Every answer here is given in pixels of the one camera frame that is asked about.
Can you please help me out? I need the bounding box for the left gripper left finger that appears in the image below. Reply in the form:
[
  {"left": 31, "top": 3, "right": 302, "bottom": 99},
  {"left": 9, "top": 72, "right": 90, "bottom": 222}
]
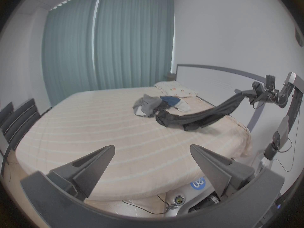
[{"left": 47, "top": 145, "right": 116, "bottom": 201}]

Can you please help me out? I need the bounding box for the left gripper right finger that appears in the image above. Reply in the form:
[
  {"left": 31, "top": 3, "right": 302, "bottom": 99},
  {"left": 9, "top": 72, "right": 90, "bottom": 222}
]
[{"left": 190, "top": 144, "right": 256, "bottom": 198}]

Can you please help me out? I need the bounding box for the black T-shirt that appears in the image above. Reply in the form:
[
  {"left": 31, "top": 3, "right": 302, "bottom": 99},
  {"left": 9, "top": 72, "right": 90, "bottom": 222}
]
[{"left": 155, "top": 91, "right": 256, "bottom": 131}]

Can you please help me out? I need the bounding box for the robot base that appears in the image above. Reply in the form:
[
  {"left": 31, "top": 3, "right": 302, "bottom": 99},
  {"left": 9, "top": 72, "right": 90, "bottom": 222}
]
[{"left": 164, "top": 175, "right": 222, "bottom": 219}]

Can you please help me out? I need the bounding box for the bed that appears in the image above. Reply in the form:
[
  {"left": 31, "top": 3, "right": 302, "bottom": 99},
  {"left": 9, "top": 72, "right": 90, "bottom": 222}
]
[{"left": 15, "top": 64, "right": 270, "bottom": 202}]

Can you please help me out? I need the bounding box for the pile of clothes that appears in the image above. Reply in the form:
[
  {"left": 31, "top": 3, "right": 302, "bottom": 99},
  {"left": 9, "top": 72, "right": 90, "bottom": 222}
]
[{"left": 132, "top": 94, "right": 191, "bottom": 118}]

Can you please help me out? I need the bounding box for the white printed pillow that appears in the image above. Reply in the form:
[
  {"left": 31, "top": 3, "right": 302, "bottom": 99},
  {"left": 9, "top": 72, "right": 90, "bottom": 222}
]
[{"left": 154, "top": 81, "right": 197, "bottom": 98}]

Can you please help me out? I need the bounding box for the black chest of drawers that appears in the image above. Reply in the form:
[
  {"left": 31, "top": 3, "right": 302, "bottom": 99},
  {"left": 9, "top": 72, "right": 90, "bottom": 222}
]
[{"left": 0, "top": 98, "right": 42, "bottom": 175}]

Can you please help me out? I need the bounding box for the blue-green curtain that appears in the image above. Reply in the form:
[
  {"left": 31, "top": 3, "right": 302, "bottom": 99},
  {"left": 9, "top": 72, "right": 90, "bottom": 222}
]
[
  {"left": 95, "top": 0, "right": 175, "bottom": 90},
  {"left": 42, "top": 0, "right": 99, "bottom": 106}
]

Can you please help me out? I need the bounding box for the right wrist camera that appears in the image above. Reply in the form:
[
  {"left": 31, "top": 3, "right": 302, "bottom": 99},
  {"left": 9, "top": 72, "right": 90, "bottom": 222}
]
[{"left": 266, "top": 75, "right": 276, "bottom": 91}]

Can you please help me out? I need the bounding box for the black cable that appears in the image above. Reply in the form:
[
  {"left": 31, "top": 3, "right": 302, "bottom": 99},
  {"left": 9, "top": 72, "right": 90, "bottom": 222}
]
[
  {"left": 122, "top": 193, "right": 172, "bottom": 215},
  {"left": 273, "top": 125, "right": 300, "bottom": 173}
]

